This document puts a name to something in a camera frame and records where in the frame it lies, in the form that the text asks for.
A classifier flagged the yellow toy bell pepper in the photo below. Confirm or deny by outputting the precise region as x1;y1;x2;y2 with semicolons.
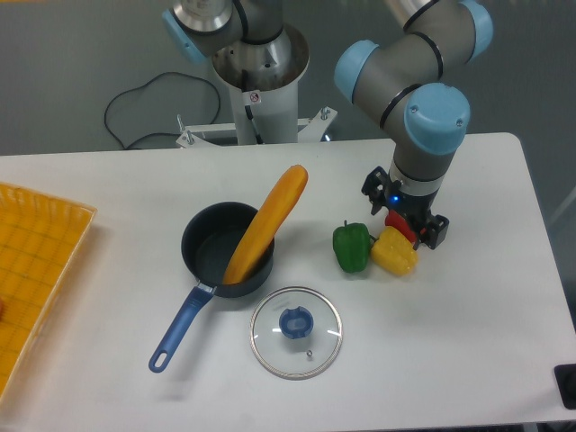
370;227;419;276

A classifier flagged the black cable on floor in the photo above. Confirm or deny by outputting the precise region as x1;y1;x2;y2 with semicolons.
103;71;221;150

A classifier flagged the green toy bell pepper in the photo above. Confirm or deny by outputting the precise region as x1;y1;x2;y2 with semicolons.
332;220;372;274

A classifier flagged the red toy bell pepper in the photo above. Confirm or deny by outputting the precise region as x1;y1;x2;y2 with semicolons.
384;210;417;245

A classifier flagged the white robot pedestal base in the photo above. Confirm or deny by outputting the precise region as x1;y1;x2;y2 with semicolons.
176;23;338;149

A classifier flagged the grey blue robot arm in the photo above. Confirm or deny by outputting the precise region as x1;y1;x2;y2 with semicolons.
162;1;493;248

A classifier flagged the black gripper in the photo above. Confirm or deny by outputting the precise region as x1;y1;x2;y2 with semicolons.
362;166;450;250

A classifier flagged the dark pot with blue handle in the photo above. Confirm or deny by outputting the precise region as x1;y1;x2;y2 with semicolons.
148;202;275;374

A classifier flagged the glass pot lid blue knob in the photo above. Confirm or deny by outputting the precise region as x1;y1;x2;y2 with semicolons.
249;286;344;382

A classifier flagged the yellow wicker tray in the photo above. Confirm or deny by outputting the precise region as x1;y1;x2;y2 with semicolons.
1;183;97;399

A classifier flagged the black device at table edge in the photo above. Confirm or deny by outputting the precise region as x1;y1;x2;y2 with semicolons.
553;364;576;410

